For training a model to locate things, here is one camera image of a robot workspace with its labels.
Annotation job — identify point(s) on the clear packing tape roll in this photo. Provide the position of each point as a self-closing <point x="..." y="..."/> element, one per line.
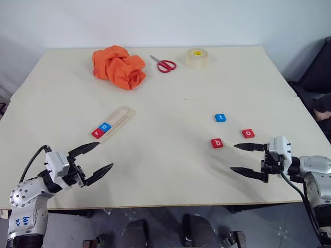
<point x="196" y="62"/>

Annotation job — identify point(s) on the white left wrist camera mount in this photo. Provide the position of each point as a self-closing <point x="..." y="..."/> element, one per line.
<point x="55" y="165"/>

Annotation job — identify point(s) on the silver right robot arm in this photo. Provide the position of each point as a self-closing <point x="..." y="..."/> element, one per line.
<point x="315" y="165"/>

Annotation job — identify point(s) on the wooden letter tile holder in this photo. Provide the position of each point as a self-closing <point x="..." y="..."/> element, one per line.
<point x="121" y="116"/>

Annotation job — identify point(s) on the blue letter tile o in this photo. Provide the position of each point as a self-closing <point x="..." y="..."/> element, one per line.
<point x="105" y="126"/>

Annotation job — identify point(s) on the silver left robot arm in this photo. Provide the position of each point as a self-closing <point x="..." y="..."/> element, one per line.
<point x="23" y="196"/>

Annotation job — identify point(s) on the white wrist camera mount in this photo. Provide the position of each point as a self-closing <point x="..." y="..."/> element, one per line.
<point x="280" y="147"/>
<point x="55" y="165"/>

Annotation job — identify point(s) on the crumpled orange cloth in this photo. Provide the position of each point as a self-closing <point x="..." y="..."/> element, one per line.
<point x="116" y="67"/>

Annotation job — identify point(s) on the black table frame bar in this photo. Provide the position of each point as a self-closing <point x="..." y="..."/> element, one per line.
<point x="245" y="208"/>
<point x="75" y="213"/>

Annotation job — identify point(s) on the red letter tile r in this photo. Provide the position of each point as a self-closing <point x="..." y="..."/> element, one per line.
<point x="97" y="133"/>

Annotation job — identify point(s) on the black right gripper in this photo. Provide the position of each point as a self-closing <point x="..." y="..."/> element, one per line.
<point x="271" y="164"/>

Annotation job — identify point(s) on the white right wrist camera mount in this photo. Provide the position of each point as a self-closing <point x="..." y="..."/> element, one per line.
<point x="280" y="147"/>

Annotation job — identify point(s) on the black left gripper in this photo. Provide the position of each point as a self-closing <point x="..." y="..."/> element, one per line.
<point x="75" y="175"/>

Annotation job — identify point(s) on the blue letter tile t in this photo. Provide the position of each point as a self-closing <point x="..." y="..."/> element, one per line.
<point x="220" y="117"/>

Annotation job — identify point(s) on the brown and black foot bracket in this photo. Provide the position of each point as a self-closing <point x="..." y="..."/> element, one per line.
<point x="234" y="239"/>
<point x="98" y="241"/>

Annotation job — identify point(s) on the red letter tile b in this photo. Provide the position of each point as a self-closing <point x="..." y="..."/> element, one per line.
<point x="217" y="143"/>

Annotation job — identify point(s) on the red letter tile o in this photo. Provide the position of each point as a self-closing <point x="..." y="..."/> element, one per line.
<point x="248" y="133"/>

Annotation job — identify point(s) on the dark rounded shape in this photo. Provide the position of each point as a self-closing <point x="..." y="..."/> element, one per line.
<point x="197" y="232"/>
<point x="134" y="235"/>

